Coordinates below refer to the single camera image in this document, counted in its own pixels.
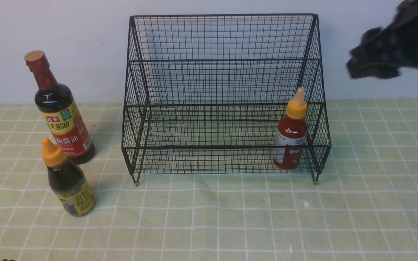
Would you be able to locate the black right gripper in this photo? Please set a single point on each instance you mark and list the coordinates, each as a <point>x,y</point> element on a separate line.
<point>384,51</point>

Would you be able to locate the small red chili sauce bottle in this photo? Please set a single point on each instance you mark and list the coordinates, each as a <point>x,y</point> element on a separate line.
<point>291,133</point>

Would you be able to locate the tall soy sauce bottle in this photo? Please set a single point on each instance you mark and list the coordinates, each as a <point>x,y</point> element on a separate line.
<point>60,111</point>

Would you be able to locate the small dark vinegar bottle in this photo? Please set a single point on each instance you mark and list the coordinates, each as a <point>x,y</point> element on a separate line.
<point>67,180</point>

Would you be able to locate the green checkered tablecloth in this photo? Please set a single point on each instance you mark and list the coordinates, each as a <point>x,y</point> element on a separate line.
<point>364,208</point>

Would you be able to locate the black wire mesh shelf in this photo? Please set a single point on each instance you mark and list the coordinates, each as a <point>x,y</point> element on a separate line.
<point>205,93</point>

